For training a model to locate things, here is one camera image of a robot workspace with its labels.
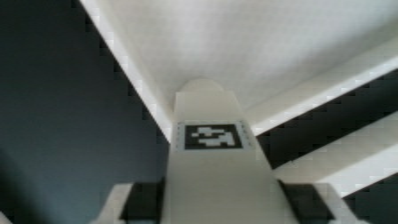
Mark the white desk top tray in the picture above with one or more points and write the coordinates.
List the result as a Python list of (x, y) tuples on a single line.
[(291, 51)]

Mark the white desk leg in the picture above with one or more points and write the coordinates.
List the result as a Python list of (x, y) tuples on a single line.
[(223, 190)]

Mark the white U-shaped fence frame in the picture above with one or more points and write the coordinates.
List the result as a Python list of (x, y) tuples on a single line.
[(353, 162)]

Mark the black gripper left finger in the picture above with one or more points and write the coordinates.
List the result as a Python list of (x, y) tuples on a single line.
[(134, 204)]

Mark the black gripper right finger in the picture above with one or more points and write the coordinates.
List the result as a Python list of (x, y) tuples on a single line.
[(317, 204)]

